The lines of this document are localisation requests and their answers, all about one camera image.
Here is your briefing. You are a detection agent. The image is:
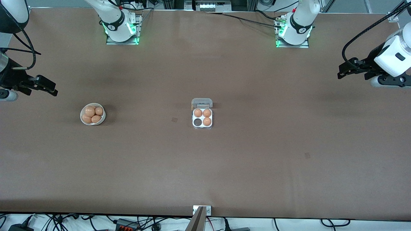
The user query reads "clear plastic egg box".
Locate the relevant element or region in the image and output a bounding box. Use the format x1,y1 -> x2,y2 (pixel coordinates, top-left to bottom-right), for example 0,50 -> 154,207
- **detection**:
191,98 -> 213,130

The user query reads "white round bowl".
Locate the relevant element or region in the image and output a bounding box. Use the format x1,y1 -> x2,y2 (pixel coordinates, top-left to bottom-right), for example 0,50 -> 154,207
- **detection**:
80,103 -> 106,126

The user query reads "white power strip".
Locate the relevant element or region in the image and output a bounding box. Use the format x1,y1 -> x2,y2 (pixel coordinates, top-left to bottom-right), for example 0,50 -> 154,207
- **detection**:
195,0 -> 216,12

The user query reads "black orange power strip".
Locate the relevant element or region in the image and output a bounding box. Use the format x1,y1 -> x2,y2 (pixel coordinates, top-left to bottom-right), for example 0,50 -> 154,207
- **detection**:
116,219 -> 139,231

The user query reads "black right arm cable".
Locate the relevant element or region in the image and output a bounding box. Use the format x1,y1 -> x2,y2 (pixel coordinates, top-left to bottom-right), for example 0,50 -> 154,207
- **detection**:
0,6 -> 41,70

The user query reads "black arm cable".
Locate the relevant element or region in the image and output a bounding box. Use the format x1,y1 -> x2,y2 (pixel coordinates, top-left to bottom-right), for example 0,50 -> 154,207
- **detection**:
0,6 -> 41,70
342,1 -> 411,64

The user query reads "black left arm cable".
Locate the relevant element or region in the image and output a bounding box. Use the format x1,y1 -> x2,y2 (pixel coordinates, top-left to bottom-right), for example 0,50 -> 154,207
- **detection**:
342,1 -> 411,64

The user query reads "aluminium right arm base plate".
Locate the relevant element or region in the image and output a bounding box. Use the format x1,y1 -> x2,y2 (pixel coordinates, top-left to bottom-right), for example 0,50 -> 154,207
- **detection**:
106,14 -> 142,45

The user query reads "black table cable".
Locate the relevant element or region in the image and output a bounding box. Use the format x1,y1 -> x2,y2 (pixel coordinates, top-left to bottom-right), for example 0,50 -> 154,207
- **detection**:
205,12 -> 284,29

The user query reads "black floor cable loop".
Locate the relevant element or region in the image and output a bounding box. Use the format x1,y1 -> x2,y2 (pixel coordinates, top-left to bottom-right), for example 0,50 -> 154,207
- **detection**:
321,219 -> 351,227

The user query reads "metal table edge bracket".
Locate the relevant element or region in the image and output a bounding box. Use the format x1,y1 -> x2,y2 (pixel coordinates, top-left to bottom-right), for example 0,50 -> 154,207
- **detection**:
193,205 -> 212,216

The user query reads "brown upright post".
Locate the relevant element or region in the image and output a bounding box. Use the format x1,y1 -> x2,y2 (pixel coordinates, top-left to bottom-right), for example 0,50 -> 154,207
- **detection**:
186,206 -> 205,231

